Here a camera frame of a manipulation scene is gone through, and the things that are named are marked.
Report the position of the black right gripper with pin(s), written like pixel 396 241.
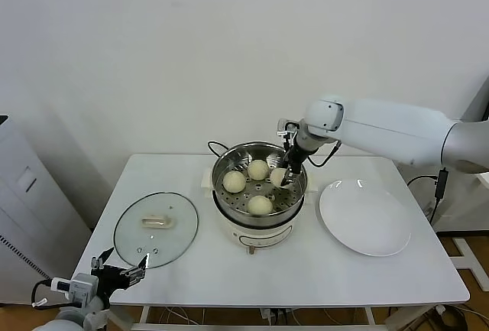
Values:
pixel 295 155

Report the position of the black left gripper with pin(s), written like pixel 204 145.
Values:
pixel 111 278

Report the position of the white steamed baozi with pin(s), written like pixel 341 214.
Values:
pixel 277 176
pixel 260 205
pixel 234 182
pixel 258 169

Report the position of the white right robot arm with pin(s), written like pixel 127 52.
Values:
pixel 382 128

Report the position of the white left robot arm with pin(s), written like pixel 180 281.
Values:
pixel 72 317

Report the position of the stainless steel steamer basket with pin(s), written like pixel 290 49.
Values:
pixel 237 199

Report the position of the cream electric cooker base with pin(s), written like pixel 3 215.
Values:
pixel 260 237

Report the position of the white round plate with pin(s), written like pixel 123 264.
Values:
pixel 363 220

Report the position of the white cabinet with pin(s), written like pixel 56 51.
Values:
pixel 23 208

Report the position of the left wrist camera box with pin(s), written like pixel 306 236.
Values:
pixel 78 289

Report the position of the white table frame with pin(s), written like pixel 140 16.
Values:
pixel 143 313

